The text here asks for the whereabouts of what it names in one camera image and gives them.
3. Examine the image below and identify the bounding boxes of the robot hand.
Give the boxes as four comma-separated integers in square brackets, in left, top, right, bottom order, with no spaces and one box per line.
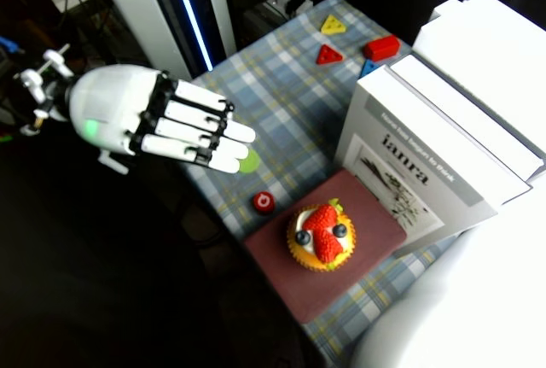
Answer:
[67,64,257,176]

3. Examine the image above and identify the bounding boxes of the white book with printed cover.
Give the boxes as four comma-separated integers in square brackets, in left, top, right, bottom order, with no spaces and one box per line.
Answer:
[334,64,499,259]

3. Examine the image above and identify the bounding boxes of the large white box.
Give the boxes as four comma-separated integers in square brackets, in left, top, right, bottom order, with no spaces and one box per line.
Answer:
[411,0,546,161]

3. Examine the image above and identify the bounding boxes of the red rectangular toy block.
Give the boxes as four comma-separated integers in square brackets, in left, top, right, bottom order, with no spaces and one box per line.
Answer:
[363,34,402,63]

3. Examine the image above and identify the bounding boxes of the white column with blue light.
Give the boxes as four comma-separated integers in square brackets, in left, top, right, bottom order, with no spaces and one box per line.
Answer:
[87,0,238,81]

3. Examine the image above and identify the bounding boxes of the blue toy block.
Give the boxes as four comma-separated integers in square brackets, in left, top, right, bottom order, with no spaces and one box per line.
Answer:
[358,59,381,80]

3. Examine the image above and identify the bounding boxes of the yellow triangle toy block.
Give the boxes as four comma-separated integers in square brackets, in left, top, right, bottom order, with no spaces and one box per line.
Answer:
[320,14,347,37]

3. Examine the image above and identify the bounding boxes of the red triangle toy block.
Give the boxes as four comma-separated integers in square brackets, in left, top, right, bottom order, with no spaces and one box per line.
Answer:
[315,44,345,66]

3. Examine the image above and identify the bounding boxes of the green round disc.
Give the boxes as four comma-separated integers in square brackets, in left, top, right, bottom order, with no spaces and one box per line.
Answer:
[237,149,262,174]

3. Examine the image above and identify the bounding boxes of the blue plaid tablecloth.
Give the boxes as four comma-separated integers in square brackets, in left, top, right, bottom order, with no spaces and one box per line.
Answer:
[183,0,461,368]

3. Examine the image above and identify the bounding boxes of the black box under adapter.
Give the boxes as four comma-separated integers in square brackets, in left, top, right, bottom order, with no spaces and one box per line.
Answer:
[241,3,295,37]

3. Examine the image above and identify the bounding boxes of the red round button toy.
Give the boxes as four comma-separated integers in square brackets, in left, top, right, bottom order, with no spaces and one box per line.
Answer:
[252,190,276,216]

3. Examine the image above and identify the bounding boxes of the maroon rectangular mat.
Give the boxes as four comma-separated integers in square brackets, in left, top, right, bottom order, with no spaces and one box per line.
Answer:
[243,169,409,324]

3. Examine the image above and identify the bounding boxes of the toy strawberry cupcake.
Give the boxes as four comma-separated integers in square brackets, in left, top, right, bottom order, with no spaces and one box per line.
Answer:
[286,197,357,273]

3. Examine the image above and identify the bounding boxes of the white rounded robot shell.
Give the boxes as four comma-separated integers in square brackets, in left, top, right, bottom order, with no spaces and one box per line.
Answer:
[348,179,546,368]

